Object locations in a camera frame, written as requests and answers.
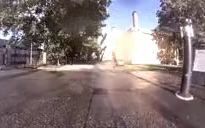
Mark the grey asphalt pavement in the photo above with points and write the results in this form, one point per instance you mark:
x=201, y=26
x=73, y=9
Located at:
x=90, y=103

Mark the white building with chimney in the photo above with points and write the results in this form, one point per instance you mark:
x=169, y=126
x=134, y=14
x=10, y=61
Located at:
x=140, y=46

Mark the large green trees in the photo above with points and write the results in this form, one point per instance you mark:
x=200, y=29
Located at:
x=66, y=33

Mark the grass patch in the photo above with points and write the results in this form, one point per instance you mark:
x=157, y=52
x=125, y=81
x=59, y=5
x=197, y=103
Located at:
x=156, y=68

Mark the dense dark green trees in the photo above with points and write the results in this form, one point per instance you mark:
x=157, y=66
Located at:
x=170, y=43

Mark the dark pole with white base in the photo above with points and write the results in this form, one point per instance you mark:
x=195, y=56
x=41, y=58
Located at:
x=187, y=63

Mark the low grey building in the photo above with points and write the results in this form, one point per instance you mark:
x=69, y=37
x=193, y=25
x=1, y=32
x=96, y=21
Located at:
x=16, y=55

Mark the white sign board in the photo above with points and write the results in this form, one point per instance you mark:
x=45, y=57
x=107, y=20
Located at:
x=201, y=60

